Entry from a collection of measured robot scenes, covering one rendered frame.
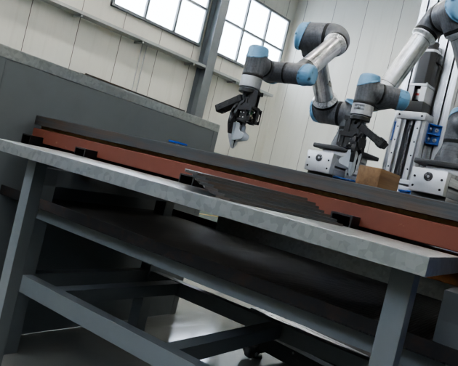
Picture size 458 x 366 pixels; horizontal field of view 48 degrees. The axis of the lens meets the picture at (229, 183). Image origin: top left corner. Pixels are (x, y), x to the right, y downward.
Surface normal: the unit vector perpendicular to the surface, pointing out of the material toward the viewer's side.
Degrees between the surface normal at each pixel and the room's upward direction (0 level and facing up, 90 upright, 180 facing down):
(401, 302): 90
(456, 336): 90
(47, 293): 90
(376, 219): 90
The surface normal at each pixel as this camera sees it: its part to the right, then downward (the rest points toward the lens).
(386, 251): -0.55, -0.12
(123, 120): 0.80, 0.20
